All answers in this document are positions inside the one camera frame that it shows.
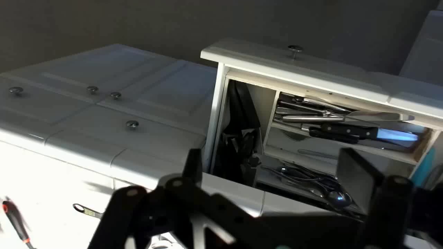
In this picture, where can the white kitchen base cabinet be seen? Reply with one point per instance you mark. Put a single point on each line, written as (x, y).
(153, 88)

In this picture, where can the silver utensil in drawer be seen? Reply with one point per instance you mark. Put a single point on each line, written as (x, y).
(323, 118)

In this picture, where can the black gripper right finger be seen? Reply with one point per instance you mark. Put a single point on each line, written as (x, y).
(360, 180)

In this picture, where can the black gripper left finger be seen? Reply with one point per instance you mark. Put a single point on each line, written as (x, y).
(192, 167)

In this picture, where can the white open cutlery drawer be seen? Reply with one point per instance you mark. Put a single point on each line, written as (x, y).
(323, 74)

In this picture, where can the round metal cabinet knob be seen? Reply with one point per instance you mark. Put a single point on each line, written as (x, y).
(16, 92)
(93, 91)
(115, 96)
(132, 125)

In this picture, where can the white oblong utensil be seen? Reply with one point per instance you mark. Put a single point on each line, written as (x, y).
(85, 211)

